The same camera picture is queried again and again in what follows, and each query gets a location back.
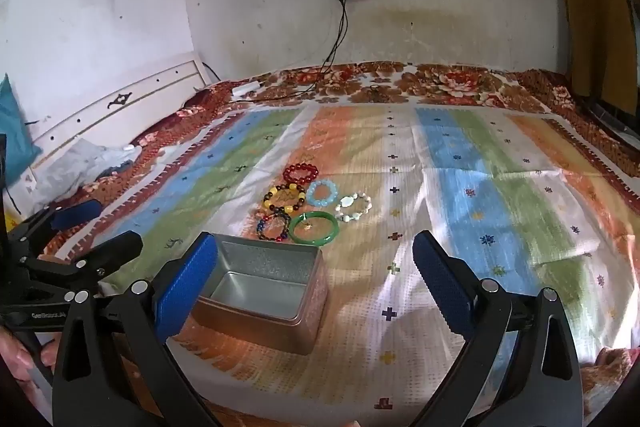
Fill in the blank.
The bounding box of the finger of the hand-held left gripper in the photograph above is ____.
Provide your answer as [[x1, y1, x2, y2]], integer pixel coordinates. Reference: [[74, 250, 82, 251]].
[[7, 199, 103, 258], [27, 230, 144, 290]]

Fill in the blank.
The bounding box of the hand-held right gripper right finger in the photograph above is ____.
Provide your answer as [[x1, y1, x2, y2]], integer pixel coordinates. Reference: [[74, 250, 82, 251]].
[[411, 230, 585, 427]]

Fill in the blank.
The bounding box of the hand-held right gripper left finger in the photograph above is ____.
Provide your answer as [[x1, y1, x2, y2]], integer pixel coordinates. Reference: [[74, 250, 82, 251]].
[[52, 232, 221, 427]]

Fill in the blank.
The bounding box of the silver metal tin box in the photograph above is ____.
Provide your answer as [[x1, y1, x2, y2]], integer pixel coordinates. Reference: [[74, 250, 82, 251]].
[[191, 232, 329, 356]]

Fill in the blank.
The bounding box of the dark multicolour bead bracelet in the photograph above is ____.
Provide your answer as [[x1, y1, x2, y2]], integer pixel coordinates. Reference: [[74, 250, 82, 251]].
[[256, 211, 292, 242]]

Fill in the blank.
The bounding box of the green jade bangle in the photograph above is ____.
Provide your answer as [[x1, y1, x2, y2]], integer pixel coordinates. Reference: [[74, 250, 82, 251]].
[[288, 211, 341, 248]]

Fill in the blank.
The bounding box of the yellow and black bead bracelet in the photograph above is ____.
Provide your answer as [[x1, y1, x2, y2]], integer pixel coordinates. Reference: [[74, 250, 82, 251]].
[[263, 183, 307, 214]]

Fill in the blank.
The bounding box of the white stone bead bracelet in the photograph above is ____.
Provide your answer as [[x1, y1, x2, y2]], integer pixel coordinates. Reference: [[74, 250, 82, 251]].
[[335, 192, 373, 223]]

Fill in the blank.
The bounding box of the person's left hand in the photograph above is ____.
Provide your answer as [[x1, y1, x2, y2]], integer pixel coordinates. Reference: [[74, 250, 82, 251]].
[[0, 324, 58, 383]]

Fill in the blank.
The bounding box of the grey crumpled cloth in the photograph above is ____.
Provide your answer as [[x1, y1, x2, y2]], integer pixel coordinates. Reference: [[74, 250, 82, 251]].
[[32, 141, 138, 198]]

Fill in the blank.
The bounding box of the striped printed bed sheet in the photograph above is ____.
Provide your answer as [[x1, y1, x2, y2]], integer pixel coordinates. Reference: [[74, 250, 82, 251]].
[[42, 99, 640, 427]]

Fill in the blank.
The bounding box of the teal pillow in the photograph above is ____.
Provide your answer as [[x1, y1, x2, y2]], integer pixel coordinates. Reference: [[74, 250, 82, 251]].
[[0, 73, 42, 188]]

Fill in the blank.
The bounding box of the white bed headboard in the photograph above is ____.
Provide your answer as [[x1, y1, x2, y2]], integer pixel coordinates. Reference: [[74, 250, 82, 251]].
[[15, 49, 211, 208]]

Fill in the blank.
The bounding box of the brown floral blanket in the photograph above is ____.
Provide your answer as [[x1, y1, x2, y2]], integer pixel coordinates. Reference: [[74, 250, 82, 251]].
[[40, 61, 640, 408]]

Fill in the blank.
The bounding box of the yellow curtain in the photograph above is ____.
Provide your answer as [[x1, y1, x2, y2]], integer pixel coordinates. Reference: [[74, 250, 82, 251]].
[[557, 0, 640, 98]]

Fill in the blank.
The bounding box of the light blue bead bracelet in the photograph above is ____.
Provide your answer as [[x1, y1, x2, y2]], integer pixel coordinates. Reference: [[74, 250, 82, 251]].
[[306, 179, 335, 209]]

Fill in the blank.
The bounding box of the red bead bracelet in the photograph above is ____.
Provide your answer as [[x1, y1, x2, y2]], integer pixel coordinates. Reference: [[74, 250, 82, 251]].
[[283, 162, 319, 186]]

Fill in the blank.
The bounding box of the black power cable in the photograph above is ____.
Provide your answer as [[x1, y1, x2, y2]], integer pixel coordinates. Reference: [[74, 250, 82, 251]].
[[250, 0, 351, 100]]

